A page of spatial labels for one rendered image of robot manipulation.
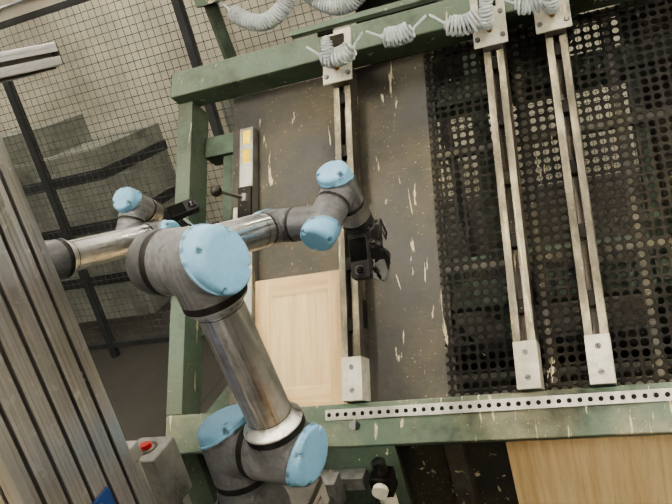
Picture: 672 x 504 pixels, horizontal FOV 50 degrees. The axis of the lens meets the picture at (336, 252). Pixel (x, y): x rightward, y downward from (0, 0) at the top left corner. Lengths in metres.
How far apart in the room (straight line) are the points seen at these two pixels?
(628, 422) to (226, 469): 1.00
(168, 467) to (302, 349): 0.51
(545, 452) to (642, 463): 0.27
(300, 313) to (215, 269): 1.11
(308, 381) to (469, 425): 0.51
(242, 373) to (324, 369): 0.93
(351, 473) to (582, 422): 0.65
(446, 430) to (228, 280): 1.01
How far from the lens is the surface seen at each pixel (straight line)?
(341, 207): 1.50
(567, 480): 2.35
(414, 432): 2.03
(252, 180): 2.42
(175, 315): 2.42
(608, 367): 1.93
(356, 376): 2.07
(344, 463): 2.13
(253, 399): 1.29
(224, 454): 1.44
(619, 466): 2.32
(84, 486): 1.35
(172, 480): 2.21
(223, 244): 1.16
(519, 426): 1.97
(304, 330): 2.22
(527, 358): 1.95
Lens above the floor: 1.94
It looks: 18 degrees down
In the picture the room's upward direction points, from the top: 15 degrees counter-clockwise
